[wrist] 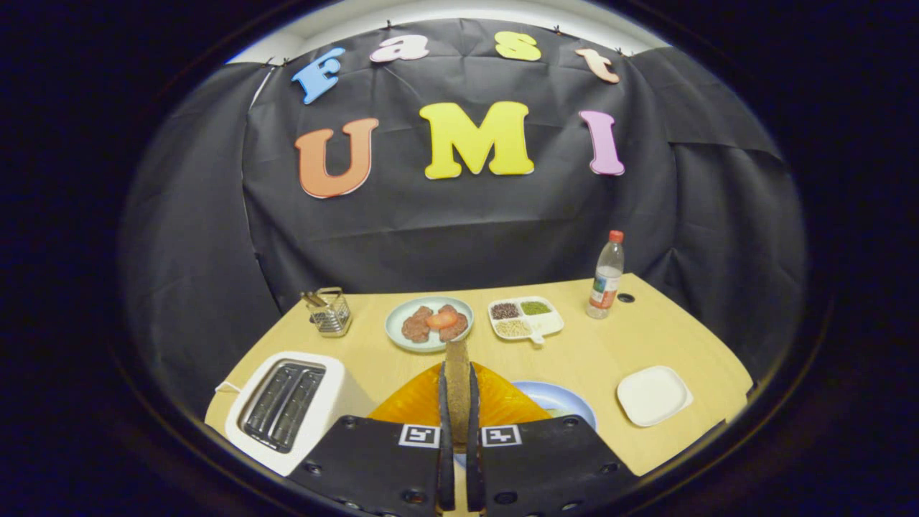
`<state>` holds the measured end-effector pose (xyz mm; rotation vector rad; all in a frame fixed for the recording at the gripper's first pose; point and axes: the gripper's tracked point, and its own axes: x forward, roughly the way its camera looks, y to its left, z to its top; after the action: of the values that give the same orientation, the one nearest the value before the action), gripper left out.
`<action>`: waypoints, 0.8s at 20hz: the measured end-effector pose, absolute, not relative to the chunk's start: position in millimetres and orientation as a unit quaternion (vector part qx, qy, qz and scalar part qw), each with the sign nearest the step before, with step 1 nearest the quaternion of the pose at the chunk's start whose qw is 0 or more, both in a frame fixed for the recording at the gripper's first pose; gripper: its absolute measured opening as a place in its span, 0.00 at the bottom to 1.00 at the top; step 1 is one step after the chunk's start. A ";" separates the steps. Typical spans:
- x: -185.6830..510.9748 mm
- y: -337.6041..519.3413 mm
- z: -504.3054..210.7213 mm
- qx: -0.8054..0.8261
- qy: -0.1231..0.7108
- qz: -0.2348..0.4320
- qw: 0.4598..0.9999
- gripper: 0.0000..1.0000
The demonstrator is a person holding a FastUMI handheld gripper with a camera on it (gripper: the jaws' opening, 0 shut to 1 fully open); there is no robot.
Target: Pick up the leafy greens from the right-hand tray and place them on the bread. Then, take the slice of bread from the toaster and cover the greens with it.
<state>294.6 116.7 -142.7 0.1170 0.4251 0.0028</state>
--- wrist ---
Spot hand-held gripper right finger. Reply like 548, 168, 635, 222
467, 363, 640, 517

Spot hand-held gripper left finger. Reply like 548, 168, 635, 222
287, 363, 457, 517

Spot blue round plate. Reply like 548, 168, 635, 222
511, 381, 598, 432

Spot white divided tray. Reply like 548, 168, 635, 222
488, 296, 564, 345

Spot clear bottle with red cap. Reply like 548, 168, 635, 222
586, 230, 625, 320

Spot brown meat slice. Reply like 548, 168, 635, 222
438, 305, 469, 342
401, 307, 434, 343

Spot black backdrop cloth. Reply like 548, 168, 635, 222
118, 18, 808, 424

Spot pale green round plate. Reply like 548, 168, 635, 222
385, 297, 475, 353

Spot brown bread slice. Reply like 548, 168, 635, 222
444, 340, 471, 447

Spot small white square plate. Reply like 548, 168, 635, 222
616, 365, 694, 429

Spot metal mesh utensil holder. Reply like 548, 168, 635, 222
306, 287, 353, 338

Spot white toaster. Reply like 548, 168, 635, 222
225, 351, 374, 477

